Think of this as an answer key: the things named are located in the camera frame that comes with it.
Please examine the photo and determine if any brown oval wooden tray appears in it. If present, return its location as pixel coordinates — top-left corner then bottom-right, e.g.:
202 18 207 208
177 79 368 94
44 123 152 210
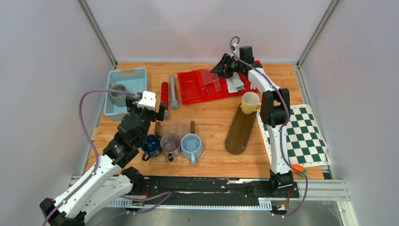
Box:
224 104 256 154

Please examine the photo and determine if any silver microphone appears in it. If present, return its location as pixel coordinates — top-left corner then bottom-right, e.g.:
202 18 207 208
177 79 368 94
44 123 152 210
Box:
169 74 179 110

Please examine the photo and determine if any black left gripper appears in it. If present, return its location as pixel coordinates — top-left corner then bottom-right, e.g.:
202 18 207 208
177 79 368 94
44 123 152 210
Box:
126 96 165 145

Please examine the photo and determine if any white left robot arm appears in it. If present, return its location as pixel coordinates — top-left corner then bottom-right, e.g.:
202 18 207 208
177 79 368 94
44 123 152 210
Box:
40 91 167 226

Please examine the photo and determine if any red bin with toothpaste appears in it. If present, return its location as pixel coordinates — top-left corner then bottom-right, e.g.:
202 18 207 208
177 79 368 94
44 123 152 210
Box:
218 72 247 98

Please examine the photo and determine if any dark blue mug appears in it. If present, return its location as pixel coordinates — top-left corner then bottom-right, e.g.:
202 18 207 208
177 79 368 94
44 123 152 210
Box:
142 134 162 161

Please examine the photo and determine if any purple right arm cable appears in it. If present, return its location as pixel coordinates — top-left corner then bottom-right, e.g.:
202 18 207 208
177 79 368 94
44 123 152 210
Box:
230 36 309 218

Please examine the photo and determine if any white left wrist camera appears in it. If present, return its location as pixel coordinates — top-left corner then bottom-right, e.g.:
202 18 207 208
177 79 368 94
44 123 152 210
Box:
137 91 157 111

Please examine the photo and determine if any grey green mug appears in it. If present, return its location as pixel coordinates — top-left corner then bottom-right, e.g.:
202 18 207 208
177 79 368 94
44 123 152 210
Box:
110 84 128 107

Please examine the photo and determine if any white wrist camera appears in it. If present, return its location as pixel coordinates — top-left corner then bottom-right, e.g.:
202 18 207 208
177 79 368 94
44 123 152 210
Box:
232 43 239 58
137 91 157 111

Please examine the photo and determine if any red glitter microphone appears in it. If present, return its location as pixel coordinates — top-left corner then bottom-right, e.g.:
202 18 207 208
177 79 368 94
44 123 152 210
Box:
161 82 169 120

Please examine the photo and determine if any clear textured plastic sheet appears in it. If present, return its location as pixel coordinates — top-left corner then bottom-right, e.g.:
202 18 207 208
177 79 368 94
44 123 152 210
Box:
200 68 222 94

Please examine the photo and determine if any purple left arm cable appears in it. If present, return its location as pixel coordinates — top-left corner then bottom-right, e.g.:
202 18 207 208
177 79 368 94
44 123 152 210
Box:
42 90 172 226

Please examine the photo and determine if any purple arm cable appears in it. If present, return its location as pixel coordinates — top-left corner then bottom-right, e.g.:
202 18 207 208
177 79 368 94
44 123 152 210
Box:
230 36 309 218
42 90 172 226

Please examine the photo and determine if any left aluminium frame post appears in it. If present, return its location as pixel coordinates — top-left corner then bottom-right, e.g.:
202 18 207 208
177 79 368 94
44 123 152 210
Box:
77 0 118 69

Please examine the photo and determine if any grey toothpaste tube right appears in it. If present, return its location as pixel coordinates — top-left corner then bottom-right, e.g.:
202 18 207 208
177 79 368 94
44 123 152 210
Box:
231 73 245 91

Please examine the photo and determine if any light blue mug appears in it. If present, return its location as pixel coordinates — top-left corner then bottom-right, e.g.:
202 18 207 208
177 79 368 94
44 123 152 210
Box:
180 133 204 165

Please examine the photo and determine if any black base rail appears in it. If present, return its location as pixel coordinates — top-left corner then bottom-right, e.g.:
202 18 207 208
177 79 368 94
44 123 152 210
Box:
127 176 300 207

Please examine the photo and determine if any green white chessboard mat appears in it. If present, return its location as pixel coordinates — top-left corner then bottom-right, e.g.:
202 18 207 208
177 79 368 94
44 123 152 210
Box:
256 104 332 167

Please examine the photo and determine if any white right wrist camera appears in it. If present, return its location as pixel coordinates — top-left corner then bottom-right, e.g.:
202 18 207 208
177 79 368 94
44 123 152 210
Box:
232 43 239 58

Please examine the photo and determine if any aluminium corner frame post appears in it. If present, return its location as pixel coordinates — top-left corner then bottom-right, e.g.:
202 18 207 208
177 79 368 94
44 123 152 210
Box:
296 0 341 68

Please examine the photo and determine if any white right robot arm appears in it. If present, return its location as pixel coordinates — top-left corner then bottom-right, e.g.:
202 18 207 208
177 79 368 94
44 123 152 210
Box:
211 43 294 197

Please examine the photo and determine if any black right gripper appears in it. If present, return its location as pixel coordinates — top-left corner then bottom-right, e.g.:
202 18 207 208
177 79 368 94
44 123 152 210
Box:
210 54 243 79

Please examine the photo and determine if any white toothpaste tube left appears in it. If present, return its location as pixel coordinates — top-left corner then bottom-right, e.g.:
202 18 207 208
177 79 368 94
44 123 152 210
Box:
226 79 238 93

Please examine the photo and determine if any light blue plastic basket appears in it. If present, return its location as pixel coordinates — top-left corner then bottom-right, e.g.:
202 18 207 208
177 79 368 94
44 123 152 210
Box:
104 67 148 121

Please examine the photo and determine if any purple grey mug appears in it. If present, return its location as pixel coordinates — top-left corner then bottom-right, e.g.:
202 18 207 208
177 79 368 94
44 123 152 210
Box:
160 133 181 161

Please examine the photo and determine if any cream yellow mug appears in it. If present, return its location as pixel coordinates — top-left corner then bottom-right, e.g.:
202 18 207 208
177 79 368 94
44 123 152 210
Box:
241 92 261 114

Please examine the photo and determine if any orange green tape roll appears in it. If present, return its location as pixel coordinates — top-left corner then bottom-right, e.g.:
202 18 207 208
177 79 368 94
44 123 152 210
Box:
291 164 307 178

